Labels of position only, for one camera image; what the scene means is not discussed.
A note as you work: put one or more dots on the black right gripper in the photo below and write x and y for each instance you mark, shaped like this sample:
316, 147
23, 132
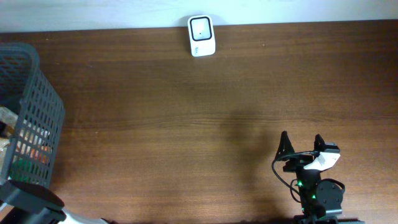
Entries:
298, 163

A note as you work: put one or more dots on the orange small carton box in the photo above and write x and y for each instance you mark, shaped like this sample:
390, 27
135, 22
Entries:
33, 145

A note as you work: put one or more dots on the green lid jar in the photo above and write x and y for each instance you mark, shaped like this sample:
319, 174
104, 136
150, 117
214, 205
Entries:
21, 170

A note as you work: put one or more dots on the beige brown snack bag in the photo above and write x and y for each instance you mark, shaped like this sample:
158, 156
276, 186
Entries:
8, 123

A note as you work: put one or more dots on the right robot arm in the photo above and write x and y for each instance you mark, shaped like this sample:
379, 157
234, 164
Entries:
320, 199

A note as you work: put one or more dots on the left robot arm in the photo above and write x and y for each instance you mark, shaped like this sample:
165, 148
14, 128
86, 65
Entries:
25, 203

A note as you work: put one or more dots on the white barcode scanner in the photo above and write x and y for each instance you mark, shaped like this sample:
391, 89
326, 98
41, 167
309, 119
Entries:
201, 35

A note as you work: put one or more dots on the grey plastic mesh basket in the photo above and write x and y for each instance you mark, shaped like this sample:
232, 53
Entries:
26, 91

